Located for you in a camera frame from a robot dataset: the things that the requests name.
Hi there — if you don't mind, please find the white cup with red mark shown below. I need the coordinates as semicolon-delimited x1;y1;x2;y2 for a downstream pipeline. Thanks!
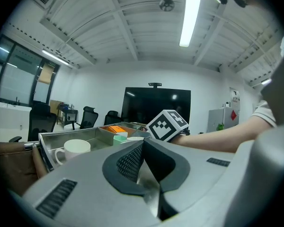
125;136;145;143

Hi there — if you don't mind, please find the person's grey shirt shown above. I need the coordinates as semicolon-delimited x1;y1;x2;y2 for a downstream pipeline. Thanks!
250;55;284;132

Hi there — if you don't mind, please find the silver refrigerator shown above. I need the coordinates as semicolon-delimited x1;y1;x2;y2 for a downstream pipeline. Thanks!
207;106;240;134

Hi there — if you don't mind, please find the black metal rack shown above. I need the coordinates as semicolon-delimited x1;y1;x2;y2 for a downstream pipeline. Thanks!
57;104;79;131

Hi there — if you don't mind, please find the brown cardboard box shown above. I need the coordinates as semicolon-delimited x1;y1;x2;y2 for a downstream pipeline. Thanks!
49;100;62;125

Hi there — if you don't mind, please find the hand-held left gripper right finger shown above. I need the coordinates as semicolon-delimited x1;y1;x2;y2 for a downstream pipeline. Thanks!
143;124;284;227

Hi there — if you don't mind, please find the brown paper sheet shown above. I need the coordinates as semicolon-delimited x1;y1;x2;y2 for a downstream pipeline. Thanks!
37;63;55;85

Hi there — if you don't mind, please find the white ceramic mug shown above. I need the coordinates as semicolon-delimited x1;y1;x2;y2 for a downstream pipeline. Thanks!
54;139;91;166

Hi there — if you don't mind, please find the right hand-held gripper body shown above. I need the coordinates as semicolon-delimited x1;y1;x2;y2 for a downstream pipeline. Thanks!
145;109;191;143

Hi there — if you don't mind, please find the black-framed glass window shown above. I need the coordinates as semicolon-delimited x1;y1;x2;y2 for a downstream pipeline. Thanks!
0;35;62;106

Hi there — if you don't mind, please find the large black television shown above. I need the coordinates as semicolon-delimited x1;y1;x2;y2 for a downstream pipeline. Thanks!
121;87;192;127

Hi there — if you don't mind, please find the orange box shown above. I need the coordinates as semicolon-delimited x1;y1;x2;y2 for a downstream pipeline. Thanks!
100;125;126;135

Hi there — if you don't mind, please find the person's right forearm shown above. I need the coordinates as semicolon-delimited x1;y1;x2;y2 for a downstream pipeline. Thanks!
177;115;274;154

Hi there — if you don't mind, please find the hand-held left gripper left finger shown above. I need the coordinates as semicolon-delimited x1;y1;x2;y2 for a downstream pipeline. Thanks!
22;138;162;227

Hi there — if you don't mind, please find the mint green cup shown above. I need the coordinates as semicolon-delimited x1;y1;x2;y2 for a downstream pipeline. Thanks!
113;135;128;147

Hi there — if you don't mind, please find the black office chair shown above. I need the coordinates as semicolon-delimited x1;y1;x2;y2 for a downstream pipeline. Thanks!
9;102;58;143
80;106;99;130
104;110;122;126

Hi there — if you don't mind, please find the white cabinet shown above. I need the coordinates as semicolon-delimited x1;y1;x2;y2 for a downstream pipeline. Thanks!
0;102;33;130

